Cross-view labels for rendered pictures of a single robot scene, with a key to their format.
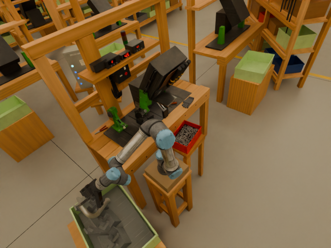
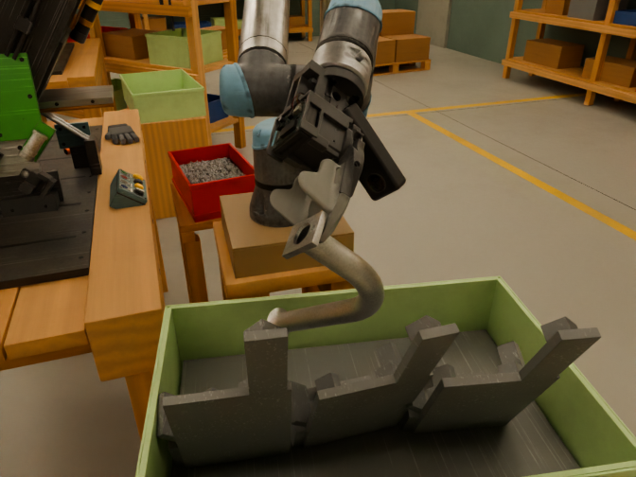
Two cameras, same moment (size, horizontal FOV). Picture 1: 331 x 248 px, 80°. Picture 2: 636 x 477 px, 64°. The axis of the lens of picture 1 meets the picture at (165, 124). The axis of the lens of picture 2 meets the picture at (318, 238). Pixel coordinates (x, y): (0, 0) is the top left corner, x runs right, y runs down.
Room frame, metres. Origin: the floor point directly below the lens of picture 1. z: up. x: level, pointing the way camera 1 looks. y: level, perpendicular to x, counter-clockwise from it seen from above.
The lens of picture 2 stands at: (0.40, 1.05, 1.49)
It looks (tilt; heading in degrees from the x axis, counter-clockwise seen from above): 29 degrees down; 294
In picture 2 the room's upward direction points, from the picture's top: straight up
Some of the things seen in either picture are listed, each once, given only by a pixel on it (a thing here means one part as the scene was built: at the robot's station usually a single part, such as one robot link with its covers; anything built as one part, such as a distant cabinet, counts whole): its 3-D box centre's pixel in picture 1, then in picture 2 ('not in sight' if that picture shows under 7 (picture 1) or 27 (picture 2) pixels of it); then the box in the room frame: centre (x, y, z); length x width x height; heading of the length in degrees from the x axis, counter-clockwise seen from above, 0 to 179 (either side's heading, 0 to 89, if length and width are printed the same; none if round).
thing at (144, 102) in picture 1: (145, 98); (13, 95); (1.67, 0.16, 1.17); 0.13 x 0.12 x 0.20; 133
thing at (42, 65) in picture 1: (123, 70); not in sight; (1.99, 0.36, 1.36); 1.49 x 0.09 x 0.97; 133
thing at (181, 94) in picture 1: (150, 111); (22, 186); (1.77, 0.15, 0.89); 1.10 x 0.42 x 0.02; 133
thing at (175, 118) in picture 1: (169, 125); (126, 194); (1.56, -0.04, 0.82); 1.50 x 0.14 x 0.15; 133
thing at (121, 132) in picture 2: (187, 102); (119, 133); (1.81, -0.30, 0.91); 0.20 x 0.11 x 0.03; 142
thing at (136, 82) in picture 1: (146, 91); not in sight; (1.94, 0.17, 1.07); 0.30 x 0.18 x 0.34; 133
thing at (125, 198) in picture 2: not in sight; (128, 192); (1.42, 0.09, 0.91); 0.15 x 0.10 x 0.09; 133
